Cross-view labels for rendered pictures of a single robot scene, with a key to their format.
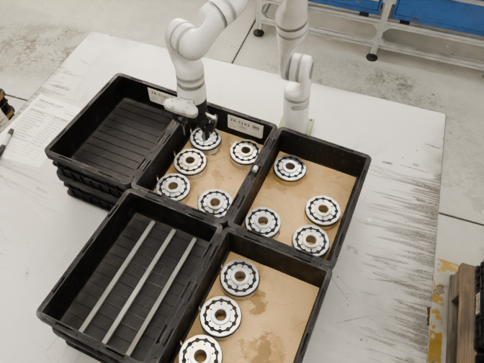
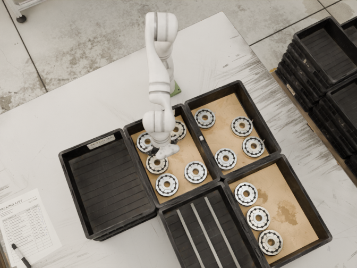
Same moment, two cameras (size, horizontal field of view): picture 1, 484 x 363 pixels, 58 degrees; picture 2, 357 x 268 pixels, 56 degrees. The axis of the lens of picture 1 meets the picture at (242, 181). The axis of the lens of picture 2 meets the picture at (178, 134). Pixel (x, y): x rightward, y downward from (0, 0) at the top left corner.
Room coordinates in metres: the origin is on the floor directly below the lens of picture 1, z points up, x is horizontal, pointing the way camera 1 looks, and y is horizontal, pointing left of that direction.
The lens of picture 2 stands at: (0.52, 0.40, 2.31)
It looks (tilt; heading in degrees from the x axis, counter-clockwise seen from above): 69 degrees down; 312
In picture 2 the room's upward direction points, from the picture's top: 2 degrees clockwise
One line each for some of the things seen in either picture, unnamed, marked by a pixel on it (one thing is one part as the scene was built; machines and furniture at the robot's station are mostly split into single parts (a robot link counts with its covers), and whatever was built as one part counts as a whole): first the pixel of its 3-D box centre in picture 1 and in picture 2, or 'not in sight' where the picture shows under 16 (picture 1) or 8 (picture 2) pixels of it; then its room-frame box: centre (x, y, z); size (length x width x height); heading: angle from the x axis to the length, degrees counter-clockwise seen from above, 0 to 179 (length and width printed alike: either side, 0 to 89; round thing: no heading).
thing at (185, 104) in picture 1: (187, 91); (162, 140); (0.82, 0.14, 1.18); 0.11 x 0.09 x 0.06; 159
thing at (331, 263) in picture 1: (303, 191); (231, 127); (0.71, -0.17, 0.92); 0.40 x 0.30 x 0.02; 158
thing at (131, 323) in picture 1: (140, 277); (209, 241); (0.46, 0.26, 0.87); 0.40 x 0.30 x 0.11; 158
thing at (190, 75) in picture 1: (185, 52); (156, 126); (0.85, 0.14, 1.27); 0.09 x 0.07 x 0.15; 44
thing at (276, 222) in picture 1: (263, 222); (225, 158); (0.64, -0.06, 0.86); 0.10 x 0.10 x 0.01
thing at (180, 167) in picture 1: (190, 161); (156, 162); (0.85, 0.16, 0.86); 0.10 x 0.10 x 0.01
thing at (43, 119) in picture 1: (37, 127); (25, 227); (1.11, 0.78, 0.70); 0.33 x 0.23 x 0.01; 163
